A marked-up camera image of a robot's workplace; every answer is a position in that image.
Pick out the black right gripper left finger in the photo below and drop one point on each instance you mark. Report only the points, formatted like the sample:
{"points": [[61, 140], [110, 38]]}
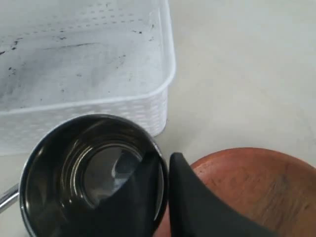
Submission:
{"points": [[136, 208]]}

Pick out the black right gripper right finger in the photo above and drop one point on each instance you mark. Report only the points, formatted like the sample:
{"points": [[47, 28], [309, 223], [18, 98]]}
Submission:
{"points": [[195, 211]]}

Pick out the stainless steel cup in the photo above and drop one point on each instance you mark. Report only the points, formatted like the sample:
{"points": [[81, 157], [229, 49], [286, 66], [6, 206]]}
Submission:
{"points": [[76, 166]]}

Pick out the brown round plate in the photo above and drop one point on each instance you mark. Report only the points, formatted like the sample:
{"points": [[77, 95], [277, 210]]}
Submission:
{"points": [[272, 189]]}

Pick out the silver metal spoon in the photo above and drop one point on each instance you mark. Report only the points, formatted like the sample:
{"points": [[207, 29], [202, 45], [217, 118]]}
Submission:
{"points": [[9, 198]]}

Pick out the white woven plastic basket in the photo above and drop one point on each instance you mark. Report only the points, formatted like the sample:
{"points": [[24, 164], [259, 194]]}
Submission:
{"points": [[60, 59]]}

